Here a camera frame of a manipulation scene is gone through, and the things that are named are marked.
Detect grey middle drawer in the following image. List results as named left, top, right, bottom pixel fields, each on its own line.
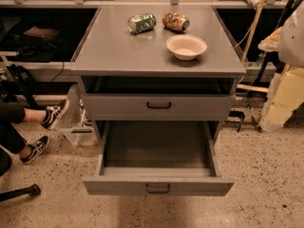
left=83, top=93, right=235, bottom=121

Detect black sneaker upper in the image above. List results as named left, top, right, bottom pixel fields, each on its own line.
left=42, top=99, right=69, bottom=130

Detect black sneaker lower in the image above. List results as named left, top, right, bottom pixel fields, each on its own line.
left=19, top=136, right=50, bottom=164

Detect crushed green soda can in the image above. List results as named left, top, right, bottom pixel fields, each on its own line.
left=127, top=13, right=157, bottom=34

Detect grey drawer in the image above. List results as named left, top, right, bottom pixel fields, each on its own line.
left=83, top=93, right=235, bottom=121
left=84, top=122, right=234, bottom=196

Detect person's black trouser legs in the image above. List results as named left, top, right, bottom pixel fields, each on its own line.
left=0, top=102, right=27, bottom=154

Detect white paper bowl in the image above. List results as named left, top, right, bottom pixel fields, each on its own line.
left=166, top=34, right=208, bottom=61

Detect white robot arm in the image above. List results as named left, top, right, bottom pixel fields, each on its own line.
left=258, top=1, right=304, bottom=132

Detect wooden easel frame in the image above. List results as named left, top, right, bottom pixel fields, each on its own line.
left=237, top=0, right=273, bottom=94

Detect crushed brown soda can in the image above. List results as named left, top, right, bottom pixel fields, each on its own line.
left=162, top=10, right=190, bottom=33

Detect grey drawer cabinet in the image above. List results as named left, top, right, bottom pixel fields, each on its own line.
left=69, top=4, right=247, bottom=144

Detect clear plastic bag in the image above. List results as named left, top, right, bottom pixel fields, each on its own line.
left=56, top=84, right=98, bottom=146

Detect grey bottom drawer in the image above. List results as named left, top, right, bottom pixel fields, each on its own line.
left=84, top=122, right=234, bottom=196

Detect black office chair base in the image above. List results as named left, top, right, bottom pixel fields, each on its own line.
left=0, top=148, right=41, bottom=201

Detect black sneaker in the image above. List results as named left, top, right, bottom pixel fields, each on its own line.
left=42, top=99, right=69, bottom=130
left=19, top=136, right=50, bottom=164

